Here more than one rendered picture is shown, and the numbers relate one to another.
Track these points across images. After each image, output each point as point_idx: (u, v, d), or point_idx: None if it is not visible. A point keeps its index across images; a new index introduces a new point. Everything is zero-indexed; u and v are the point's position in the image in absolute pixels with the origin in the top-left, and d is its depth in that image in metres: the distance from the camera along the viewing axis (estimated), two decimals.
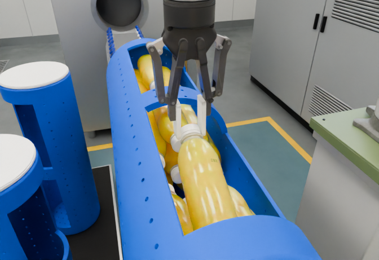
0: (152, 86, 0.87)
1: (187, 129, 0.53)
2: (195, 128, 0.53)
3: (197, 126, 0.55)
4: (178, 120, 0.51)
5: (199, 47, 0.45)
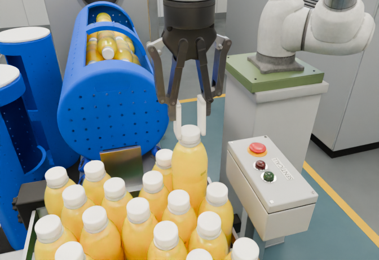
0: None
1: (188, 140, 0.53)
2: (195, 139, 0.54)
3: (198, 129, 0.55)
4: (178, 120, 0.51)
5: (199, 47, 0.45)
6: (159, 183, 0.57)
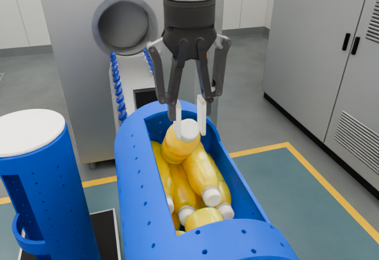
0: None
1: None
2: None
3: None
4: (178, 120, 0.51)
5: (199, 47, 0.45)
6: None
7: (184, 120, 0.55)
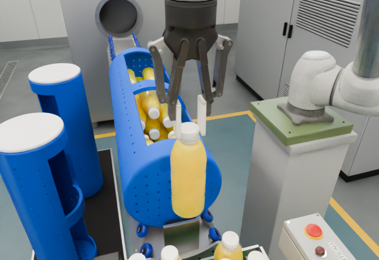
0: None
1: None
2: None
3: (264, 258, 0.66)
4: (178, 120, 0.51)
5: (201, 48, 0.45)
6: None
7: (183, 123, 0.56)
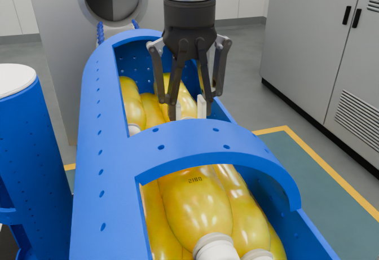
0: None
1: None
2: None
3: None
4: (178, 120, 0.51)
5: (200, 47, 0.45)
6: None
7: None
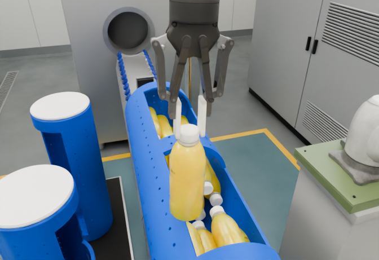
0: None
1: None
2: None
3: None
4: (177, 119, 0.51)
5: (202, 44, 0.46)
6: None
7: None
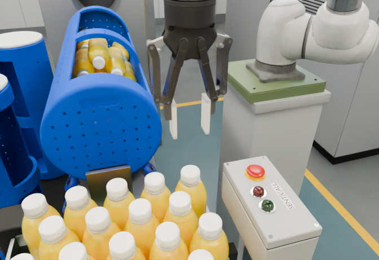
0: (108, 181, 0.58)
1: (179, 210, 0.53)
2: (186, 209, 0.53)
3: (188, 198, 0.54)
4: (173, 120, 0.51)
5: (200, 47, 0.45)
6: (147, 214, 0.52)
7: (113, 179, 0.58)
